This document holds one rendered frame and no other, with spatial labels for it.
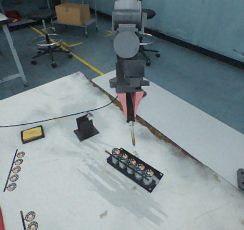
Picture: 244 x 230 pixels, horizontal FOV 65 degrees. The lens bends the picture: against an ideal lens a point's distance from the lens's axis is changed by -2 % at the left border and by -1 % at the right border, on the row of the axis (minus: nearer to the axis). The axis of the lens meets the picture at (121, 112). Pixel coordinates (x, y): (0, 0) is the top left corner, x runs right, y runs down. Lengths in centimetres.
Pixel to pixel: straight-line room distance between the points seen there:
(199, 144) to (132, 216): 33
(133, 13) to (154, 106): 43
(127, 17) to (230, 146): 53
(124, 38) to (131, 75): 8
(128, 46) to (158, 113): 42
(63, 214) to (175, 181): 31
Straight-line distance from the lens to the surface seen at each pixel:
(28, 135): 75
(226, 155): 73
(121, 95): 50
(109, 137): 69
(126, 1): 56
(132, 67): 43
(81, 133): 69
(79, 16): 377
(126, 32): 44
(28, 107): 90
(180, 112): 82
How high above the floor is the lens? 127
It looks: 41 degrees down
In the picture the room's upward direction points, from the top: straight up
